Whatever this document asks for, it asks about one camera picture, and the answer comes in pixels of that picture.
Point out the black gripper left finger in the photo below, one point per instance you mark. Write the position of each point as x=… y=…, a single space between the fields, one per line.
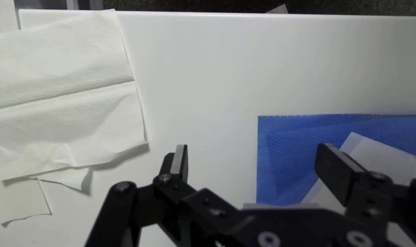
x=178 y=164

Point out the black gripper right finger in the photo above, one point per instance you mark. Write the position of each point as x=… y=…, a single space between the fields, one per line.
x=338 y=171

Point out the blue placemat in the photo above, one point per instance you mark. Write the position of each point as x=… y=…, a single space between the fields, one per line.
x=285 y=151

